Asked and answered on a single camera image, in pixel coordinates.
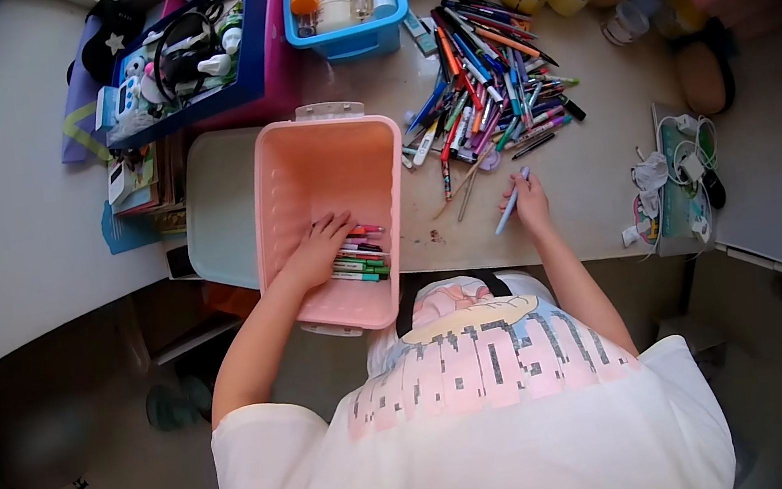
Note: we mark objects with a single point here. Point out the pile of pens and markers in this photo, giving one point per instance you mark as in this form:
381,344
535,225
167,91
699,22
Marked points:
487,78

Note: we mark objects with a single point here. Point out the stack of books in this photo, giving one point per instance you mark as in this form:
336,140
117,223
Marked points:
147,186

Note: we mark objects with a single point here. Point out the person's right fingers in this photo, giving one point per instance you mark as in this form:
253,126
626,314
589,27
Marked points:
516,195

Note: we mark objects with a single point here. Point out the light blue pen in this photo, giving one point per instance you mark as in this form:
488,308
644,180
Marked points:
512,200

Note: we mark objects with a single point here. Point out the white digital timer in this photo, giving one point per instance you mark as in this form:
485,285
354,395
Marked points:
128,98

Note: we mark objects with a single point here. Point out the dark blue storage box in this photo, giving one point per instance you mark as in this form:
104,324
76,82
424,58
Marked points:
190,66

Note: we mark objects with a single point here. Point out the magenta plastic box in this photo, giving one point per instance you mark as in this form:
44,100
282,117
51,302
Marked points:
278,49

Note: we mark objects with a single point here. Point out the person's body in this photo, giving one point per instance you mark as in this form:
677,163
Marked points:
478,421

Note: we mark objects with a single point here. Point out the crumpled white tissue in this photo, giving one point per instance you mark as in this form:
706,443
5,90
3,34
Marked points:
648,179

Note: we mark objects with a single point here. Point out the person's right hand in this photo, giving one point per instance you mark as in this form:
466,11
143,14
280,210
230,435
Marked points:
527,203

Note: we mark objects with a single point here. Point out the row of pens in box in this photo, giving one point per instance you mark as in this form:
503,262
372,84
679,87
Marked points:
361,255

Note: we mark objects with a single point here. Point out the light blue plastic bin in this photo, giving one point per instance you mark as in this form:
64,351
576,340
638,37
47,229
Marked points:
347,4

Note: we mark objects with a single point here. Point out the pale green box lid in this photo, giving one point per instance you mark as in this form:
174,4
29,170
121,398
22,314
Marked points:
223,209

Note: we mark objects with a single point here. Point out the purple bag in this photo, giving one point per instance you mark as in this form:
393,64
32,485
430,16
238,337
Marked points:
79,109

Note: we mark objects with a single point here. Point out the person's left hand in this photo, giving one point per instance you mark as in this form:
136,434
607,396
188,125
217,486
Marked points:
319,247

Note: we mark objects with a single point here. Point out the black star pouch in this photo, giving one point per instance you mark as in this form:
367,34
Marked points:
112,39

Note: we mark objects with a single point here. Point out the white thermometer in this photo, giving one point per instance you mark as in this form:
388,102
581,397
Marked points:
426,143

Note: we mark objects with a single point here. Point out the person's left fingers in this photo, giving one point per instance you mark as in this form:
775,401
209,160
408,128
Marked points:
337,227

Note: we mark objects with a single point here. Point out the small glass jar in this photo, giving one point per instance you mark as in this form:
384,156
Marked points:
626,23

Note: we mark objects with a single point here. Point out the wooden stick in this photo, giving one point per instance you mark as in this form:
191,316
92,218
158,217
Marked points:
467,184

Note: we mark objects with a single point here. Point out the pink plastic storage box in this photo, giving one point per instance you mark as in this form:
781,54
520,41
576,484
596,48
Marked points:
333,215

